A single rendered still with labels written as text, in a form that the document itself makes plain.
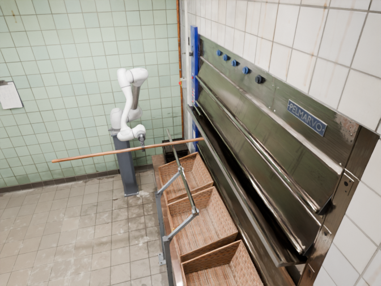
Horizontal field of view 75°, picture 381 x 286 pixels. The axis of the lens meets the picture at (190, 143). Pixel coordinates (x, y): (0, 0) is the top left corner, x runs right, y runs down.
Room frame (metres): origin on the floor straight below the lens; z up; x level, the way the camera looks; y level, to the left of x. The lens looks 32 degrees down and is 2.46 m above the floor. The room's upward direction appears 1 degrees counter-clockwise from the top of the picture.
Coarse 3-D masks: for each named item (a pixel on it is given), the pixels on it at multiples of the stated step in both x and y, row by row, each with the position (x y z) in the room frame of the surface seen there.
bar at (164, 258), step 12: (168, 132) 2.26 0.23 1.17; (180, 168) 1.65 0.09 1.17; (156, 192) 1.60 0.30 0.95; (156, 204) 1.58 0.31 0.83; (192, 204) 1.24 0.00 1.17; (192, 216) 1.17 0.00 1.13; (180, 228) 1.15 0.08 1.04; (168, 240) 1.12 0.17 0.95; (168, 252) 1.12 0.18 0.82; (168, 264) 1.11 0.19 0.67; (168, 276) 1.11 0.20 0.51
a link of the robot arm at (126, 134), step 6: (126, 90) 2.37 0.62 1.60; (126, 96) 2.36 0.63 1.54; (132, 96) 2.39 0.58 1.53; (126, 102) 2.35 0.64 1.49; (132, 102) 2.37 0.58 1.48; (126, 108) 2.32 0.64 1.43; (126, 114) 2.30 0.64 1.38; (126, 126) 2.26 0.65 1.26; (120, 132) 2.22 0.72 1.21; (126, 132) 2.21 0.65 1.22; (132, 132) 2.23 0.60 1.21; (120, 138) 2.18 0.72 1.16; (126, 138) 2.19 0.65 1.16; (132, 138) 2.21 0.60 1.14
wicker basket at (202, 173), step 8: (184, 160) 2.32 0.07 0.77; (200, 160) 2.23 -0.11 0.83; (160, 168) 2.25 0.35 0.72; (176, 168) 2.30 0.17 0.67; (184, 168) 2.32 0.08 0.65; (192, 168) 2.34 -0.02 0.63; (200, 168) 2.16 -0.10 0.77; (160, 176) 2.08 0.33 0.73; (168, 176) 2.25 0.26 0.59; (192, 176) 2.24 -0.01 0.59; (200, 176) 2.10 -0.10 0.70; (208, 176) 1.95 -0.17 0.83; (176, 184) 2.10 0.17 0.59; (192, 184) 2.10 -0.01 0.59; (208, 184) 1.83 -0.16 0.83; (184, 192) 1.98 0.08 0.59; (192, 192) 1.97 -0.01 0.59; (168, 200) 1.72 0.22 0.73; (176, 200) 1.74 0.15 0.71
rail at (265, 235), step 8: (192, 112) 2.16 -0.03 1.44; (200, 128) 1.87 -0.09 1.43; (216, 152) 1.48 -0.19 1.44; (224, 168) 1.30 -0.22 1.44; (240, 192) 1.06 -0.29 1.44; (248, 208) 0.94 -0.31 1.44; (256, 216) 0.89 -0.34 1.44; (256, 224) 0.84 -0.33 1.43; (264, 232) 0.79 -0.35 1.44; (272, 248) 0.70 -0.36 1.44; (280, 256) 0.66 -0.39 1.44
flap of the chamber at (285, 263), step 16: (208, 128) 1.91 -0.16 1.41; (208, 144) 1.63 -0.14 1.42; (224, 144) 1.66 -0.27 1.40; (224, 160) 1.42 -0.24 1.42; (240, 176) 1.25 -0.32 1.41; (256, 192) 1.11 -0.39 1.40; (256, 208) 0.97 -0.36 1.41; (272, 224) 0.87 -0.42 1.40; (272, 240) 0.76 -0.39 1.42; (288, 240) 0.77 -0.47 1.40; (272, 256) 0.68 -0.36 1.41; (288, 256) 0.68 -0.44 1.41; (304, 256) 0.69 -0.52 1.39
